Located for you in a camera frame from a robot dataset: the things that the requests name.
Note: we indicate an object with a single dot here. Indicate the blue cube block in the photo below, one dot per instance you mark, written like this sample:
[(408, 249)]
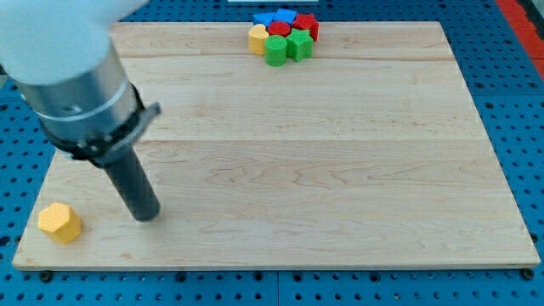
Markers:
[(285, 15)]

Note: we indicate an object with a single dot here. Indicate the yellow hexagon block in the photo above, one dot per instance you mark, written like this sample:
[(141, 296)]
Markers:
[(60, 223)]

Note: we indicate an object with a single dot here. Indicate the green cylinder block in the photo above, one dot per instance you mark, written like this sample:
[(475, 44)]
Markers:
[(275, 50)]

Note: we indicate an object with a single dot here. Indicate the red mat strip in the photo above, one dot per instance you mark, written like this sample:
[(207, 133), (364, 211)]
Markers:
[(527, 24)]

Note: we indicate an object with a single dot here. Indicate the green star block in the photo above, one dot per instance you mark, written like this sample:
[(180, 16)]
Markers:
[(299, 45)]

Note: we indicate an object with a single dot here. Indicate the blue triangle block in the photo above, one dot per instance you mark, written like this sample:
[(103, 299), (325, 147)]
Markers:
[(263, 18)]

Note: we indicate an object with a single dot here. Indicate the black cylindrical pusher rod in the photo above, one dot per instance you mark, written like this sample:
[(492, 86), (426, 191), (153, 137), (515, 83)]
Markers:
[(133, 186)]

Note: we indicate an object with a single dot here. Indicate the light wooden board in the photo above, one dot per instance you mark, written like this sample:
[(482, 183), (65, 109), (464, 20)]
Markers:
[(369, 155)]

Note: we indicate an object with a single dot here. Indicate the yellow heart block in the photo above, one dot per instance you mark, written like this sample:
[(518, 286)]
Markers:
[(257, 35)]

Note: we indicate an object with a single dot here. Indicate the red cylinder block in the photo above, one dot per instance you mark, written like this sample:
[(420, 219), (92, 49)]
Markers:
[(279, 28)]

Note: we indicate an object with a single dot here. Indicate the red star block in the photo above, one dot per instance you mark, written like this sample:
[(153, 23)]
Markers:
[(307, 22)]

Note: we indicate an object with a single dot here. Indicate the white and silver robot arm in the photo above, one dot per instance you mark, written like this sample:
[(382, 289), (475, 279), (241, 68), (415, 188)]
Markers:
[(61, 57)]

